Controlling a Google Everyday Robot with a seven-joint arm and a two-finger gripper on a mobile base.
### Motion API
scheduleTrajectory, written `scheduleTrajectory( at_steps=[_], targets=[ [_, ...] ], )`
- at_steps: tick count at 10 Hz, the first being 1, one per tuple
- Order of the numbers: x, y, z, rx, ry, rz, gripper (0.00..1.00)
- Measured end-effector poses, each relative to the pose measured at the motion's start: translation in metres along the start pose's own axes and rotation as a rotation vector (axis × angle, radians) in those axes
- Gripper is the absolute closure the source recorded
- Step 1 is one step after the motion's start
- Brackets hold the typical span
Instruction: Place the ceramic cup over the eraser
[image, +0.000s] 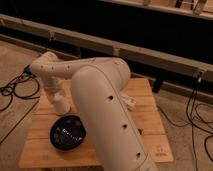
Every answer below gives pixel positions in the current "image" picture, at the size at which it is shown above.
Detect white ceramic cup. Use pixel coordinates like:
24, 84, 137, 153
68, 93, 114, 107
53, 93, 70, 116

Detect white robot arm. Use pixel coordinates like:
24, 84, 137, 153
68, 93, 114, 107
30, 52, 158, 171

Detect black power adapter box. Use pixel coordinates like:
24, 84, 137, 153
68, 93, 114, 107
24, 65, 32, 75

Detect black bowl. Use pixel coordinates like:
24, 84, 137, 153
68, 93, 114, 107
49, 115, 86, 151

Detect wooden table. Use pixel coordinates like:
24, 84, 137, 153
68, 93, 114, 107
19, 78, 173, 169

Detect white plastic bottle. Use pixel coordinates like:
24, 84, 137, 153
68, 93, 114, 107
121, 94, 136, 110

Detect black floor cables right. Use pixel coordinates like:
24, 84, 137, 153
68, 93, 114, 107
156, 70, 213, 171

